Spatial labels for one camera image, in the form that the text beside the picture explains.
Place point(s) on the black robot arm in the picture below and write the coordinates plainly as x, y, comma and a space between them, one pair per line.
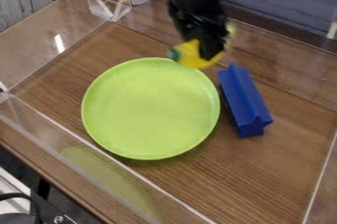
202, 22

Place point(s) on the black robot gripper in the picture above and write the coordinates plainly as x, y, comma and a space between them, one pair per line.
202, 18

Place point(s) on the yellow toy banana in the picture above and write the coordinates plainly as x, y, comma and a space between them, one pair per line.
186, 53

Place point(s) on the clear acrylic enclosure wall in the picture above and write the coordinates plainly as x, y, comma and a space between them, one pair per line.
234, 180

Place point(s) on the clear acrylic corner bracket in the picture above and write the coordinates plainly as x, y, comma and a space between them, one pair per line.
109, 9

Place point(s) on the blue star-shaped block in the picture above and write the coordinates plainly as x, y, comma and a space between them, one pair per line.
246, 102

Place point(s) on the green round plate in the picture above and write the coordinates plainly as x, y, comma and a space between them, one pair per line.
150, 109

